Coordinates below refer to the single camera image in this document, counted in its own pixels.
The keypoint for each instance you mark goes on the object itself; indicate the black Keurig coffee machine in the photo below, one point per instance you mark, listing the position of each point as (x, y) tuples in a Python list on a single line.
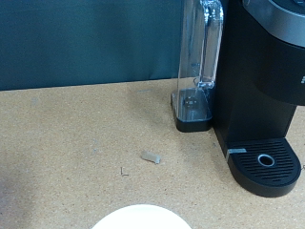
[(254, 79)]

